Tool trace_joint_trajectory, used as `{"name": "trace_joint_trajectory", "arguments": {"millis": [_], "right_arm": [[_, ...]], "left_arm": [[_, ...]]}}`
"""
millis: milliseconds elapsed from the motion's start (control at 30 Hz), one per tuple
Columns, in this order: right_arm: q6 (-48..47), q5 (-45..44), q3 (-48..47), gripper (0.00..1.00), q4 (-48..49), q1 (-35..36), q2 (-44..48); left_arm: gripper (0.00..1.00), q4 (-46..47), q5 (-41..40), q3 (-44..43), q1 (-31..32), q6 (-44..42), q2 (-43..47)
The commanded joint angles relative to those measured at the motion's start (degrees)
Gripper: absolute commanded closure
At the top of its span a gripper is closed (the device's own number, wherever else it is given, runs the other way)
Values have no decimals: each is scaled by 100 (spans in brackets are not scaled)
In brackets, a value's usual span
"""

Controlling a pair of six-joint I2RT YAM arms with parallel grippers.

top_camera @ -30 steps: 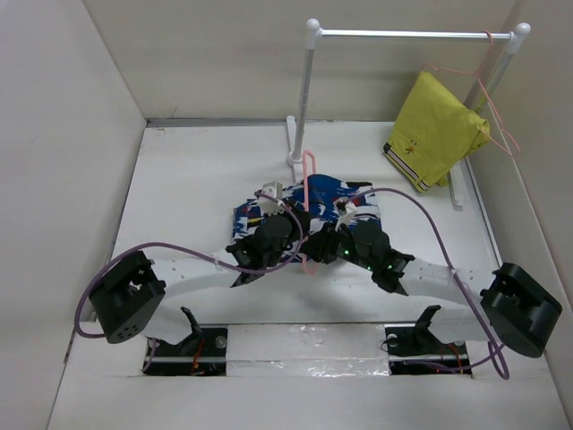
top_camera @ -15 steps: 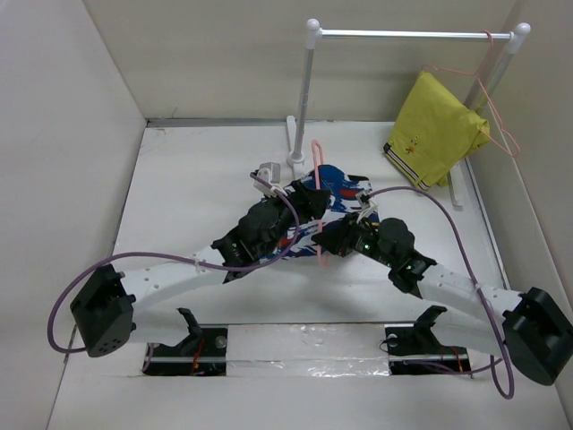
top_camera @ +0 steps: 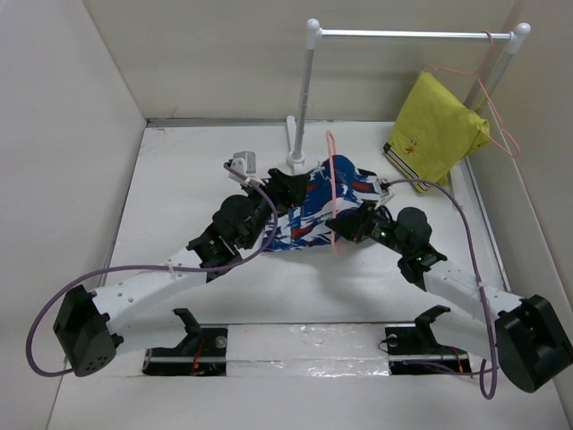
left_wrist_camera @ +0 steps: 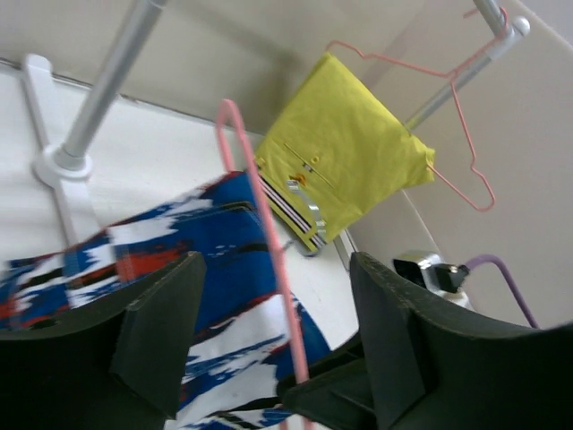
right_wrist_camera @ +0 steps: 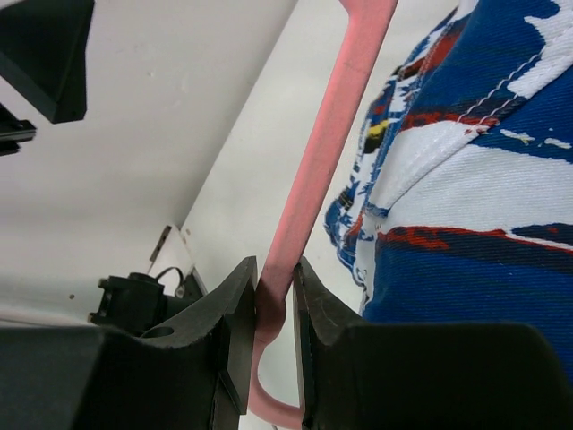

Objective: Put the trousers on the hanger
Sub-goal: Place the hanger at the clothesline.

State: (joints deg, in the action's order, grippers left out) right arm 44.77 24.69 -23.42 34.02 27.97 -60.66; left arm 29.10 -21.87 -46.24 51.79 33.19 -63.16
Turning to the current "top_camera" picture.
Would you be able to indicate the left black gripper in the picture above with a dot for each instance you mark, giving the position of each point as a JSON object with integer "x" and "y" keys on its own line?
{"x": 286, "y": 192}

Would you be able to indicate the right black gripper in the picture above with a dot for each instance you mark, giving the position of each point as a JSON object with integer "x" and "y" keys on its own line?
{"x": 355, "y": 224}

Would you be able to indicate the blue white red patterned trousers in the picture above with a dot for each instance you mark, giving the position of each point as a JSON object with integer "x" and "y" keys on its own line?
{"x": 304, "y": 226}

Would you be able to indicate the pink wire hanger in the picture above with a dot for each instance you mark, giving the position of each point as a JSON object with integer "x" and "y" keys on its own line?
{"x": 492, "y": 103}
{"x": 332, "y": 151}

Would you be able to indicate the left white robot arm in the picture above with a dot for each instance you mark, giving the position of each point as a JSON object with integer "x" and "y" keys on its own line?
{"x": 92, "y": 327}

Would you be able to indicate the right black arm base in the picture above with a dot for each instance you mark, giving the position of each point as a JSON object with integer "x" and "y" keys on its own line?
{"x": 413, "y": 350}

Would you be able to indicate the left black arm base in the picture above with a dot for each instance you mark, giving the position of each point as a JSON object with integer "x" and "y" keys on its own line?
{"x": 202, "y": 352}

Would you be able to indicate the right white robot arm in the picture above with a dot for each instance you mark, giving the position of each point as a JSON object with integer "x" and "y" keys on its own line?
{"x": 524, "y": 334}

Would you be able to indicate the yellow folded garment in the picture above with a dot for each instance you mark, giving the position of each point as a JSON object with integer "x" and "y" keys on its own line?
{"x": 432, "y": 133}

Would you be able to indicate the white metal clothes rack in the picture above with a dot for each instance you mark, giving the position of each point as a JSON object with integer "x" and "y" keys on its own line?
{"x": 295, "y": 125}

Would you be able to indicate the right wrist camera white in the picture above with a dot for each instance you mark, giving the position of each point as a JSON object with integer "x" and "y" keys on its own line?
{"x": 385, "y": 194}

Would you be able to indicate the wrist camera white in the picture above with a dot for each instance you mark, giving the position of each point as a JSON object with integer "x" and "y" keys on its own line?
{"x": 385, "y": 194}
{"x": 242, "y": 168}

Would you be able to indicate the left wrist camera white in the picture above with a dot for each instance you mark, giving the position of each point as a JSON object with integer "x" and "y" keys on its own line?
{"x": 242, "y": 168}

